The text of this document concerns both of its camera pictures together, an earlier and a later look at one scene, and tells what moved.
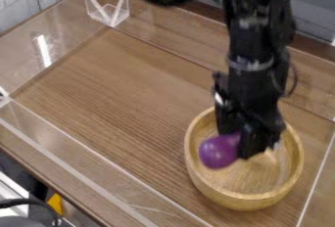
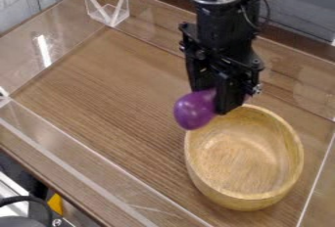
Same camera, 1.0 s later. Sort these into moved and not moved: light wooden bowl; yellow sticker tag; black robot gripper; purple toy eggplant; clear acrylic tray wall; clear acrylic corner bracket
Moved: black robot gripper; purple toy eggplant
Not moved: clear acrylic tray wall; clear acrylic corner bracket; light wooden bowl; yellow sticker tag
